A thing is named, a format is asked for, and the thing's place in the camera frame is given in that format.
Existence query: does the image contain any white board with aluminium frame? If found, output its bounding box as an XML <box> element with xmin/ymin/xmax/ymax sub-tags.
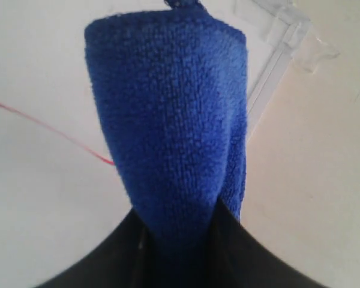
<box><xmin>0</xmin><ymin>0</ymin><xmax>311</xmax><ymax>288</ymax></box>

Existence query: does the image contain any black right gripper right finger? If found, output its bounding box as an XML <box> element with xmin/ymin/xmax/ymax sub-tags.
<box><xmin>209</xmin><ymin>199</ymin><xmax>326</xmax><ymax>287</ymax></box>

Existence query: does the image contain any blue cloth eraser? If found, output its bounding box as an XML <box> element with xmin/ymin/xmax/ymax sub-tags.
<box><xmin>83</xmin><ymin>0</ymin><xmax>248</xmax><ymax>241</ymax></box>

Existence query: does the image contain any clear tape front right corner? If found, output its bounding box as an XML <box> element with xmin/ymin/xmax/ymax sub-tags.
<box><xmin>293</xmin><ymin>28</ymin><xmax>340</xmax><ymax>74</ymax></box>

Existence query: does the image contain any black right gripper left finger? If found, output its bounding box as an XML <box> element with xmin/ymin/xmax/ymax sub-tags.
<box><xmin>39</xmin><ymin>210</ymin><xmax>153</xmax><ymax>288</ymax></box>

